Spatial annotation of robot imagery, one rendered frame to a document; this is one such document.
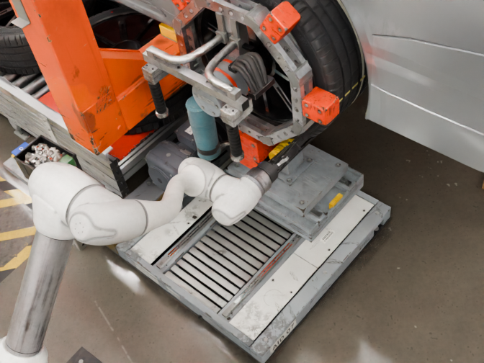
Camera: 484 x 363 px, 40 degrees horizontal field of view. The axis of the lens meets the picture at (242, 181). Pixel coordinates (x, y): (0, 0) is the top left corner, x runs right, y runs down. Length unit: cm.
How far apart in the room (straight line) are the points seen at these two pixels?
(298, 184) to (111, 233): 119
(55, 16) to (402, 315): 161
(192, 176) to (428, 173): 127
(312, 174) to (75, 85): 100
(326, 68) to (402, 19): 30
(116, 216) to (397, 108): 90
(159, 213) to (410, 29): 82
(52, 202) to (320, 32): 90
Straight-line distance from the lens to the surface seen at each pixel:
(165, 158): 258
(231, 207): 202
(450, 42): 178
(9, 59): 340
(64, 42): 221
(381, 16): 186
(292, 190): 262
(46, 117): 298
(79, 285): 283
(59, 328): 275
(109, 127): 248
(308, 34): 197
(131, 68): 248
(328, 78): 202
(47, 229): 175
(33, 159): 255
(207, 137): 234
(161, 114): 222
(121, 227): 162
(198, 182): 207
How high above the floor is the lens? 225
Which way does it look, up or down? 49 degrees down
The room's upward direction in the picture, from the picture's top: 10 degrees counter-clockwise
